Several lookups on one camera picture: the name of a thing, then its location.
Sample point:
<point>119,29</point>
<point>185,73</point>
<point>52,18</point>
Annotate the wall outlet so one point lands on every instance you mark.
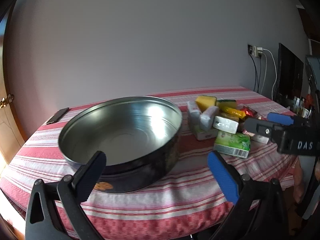
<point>250,49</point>

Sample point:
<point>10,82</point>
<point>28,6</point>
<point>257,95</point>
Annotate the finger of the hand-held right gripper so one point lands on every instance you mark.
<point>257,127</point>
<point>280,118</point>

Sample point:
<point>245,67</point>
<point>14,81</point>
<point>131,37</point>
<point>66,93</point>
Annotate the yellow green sponge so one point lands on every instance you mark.
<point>226,103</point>
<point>205,101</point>

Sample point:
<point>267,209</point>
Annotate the wooden door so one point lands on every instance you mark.
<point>7,130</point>

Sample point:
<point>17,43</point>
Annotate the black smartphone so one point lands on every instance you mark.
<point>57,115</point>

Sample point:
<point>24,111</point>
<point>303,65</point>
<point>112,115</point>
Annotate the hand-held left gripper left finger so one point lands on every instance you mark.
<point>92,172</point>

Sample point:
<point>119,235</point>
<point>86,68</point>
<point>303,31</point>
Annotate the red foil snack packet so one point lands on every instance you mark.
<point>250,111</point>

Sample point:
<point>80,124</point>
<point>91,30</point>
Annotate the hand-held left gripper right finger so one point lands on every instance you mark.
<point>222,177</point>

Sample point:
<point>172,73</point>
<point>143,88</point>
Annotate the white charger plug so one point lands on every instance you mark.
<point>258,51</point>

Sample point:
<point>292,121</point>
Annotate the person's right hand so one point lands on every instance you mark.
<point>298,180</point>

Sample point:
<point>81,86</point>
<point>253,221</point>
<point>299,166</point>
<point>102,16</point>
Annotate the white green print tissue pack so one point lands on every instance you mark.
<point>205,135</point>

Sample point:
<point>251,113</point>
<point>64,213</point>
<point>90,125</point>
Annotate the yellow snack packet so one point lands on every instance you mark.
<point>232,111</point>

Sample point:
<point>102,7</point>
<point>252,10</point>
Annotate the round metal tin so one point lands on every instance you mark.
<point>125,135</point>

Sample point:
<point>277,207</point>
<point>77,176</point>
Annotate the brass door fitting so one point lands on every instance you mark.
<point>6,100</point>

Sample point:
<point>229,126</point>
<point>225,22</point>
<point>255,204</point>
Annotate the cluster of bottles and jars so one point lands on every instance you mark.
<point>300,105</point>

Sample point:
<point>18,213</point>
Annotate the black monitor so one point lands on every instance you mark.
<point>288,75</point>

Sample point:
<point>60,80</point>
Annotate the red white striped tablecloth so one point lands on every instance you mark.
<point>175,205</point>

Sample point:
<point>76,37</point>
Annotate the wooden cabinet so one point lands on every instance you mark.
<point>310,30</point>

